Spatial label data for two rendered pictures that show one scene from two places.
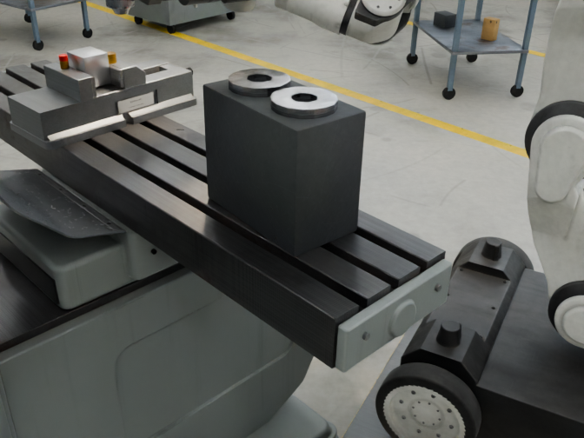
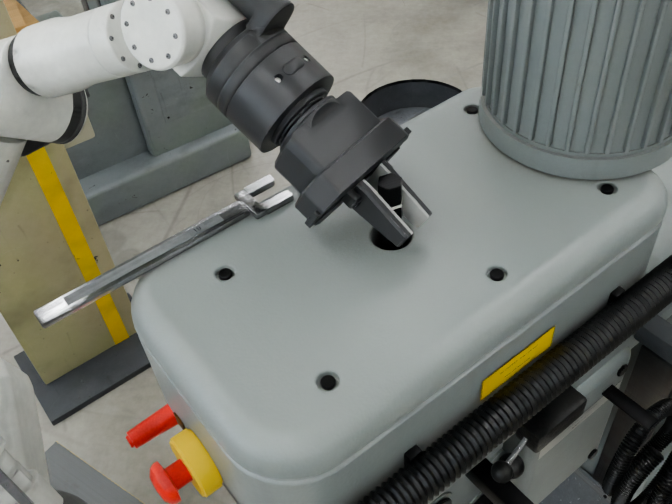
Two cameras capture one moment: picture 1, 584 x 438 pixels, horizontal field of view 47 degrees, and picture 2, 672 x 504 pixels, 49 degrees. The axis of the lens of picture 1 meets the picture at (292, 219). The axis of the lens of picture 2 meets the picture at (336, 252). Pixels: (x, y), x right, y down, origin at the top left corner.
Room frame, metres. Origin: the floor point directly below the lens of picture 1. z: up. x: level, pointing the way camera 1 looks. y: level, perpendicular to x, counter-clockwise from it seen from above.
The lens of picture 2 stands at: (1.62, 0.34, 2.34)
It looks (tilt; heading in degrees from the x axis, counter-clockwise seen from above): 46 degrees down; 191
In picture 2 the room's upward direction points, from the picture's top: 6 degrees counter-clockwise
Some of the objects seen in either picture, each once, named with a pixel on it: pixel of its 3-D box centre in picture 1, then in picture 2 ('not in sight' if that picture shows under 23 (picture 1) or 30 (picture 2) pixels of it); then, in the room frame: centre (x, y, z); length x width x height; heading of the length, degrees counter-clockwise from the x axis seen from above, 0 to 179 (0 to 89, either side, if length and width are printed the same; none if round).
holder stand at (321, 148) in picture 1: (280, 153); not in sight; (0.90, 0.02, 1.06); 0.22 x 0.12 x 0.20; 39
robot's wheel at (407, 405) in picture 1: (427, 411); not in sight; (0.95, -0.27, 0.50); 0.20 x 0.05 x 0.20; 63
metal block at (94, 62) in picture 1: (89, 67); not in sight; (1.26, 0.40, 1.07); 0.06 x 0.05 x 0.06; 47
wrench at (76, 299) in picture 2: not in sight; (168, 248); (1.19, 0.10, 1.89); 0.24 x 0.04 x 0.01; 135
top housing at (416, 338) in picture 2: not in sight; (404, 286); (1.15, 0.31, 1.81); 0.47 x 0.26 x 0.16; 135
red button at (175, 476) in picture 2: not in sight; (172, 478); (1.34, 0.12, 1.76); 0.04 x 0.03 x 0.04; 45
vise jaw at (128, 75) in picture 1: (115, 69); not in sight; (1.31, 0.36, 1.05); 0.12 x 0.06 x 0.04; 47
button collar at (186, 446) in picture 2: not in sight; (196, 462); (1.33, 0.13, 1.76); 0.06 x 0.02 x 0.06; 45
